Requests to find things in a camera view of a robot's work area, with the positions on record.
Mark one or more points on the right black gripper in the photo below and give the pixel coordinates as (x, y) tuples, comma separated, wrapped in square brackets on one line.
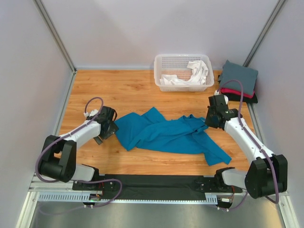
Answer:
[(207, 122)]

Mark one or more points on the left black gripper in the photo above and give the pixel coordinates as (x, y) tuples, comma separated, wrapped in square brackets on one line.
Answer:
[(112, 129)]

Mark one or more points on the blue t shirt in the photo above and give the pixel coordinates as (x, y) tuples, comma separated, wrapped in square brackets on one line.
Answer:
[(185, 135)]

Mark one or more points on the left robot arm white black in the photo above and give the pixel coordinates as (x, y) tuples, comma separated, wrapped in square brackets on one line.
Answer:
[(58, 157)]

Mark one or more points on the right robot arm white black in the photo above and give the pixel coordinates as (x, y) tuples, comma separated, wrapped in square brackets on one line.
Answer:
[(267, 174)]

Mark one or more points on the pink folded t shirt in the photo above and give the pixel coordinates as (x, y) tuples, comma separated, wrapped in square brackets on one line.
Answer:
[(236, 92)]

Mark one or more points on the black folded t shirt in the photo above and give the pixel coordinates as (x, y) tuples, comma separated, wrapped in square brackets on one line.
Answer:
[(234, 97)]

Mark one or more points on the grey folded t shirt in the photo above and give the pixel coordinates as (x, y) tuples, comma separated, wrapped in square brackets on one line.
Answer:
[(246, 76)]

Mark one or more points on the white t shirt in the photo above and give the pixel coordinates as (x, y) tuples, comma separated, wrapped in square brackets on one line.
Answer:
[(199, 73)]

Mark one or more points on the white plastic basket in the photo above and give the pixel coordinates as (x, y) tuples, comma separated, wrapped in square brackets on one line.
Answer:
[(172, 64)]

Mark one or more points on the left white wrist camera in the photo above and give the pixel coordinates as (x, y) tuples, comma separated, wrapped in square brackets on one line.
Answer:
[(91, 114)]

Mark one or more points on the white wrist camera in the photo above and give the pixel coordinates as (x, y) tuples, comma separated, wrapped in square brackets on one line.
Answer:
[(91, 114), (219, 93)]

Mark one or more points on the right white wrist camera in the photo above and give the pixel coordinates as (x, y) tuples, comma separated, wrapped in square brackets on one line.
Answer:
[(219, 93)]

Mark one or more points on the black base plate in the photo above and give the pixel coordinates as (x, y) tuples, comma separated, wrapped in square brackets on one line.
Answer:
[(169, 187)]

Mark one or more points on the grey slotted cable duct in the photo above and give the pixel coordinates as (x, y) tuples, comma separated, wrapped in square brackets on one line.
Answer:
[(87, 197)]

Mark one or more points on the left aluminium frame post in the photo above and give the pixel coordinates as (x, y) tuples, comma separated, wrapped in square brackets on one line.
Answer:
[(52, 29)]

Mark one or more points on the aluminium frame post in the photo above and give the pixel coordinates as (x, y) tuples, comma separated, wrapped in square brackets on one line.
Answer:
[(266, 28), (52, 29)]

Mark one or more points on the right aluminium frame post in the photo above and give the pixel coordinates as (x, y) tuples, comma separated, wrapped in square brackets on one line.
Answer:
[(266, 28)]

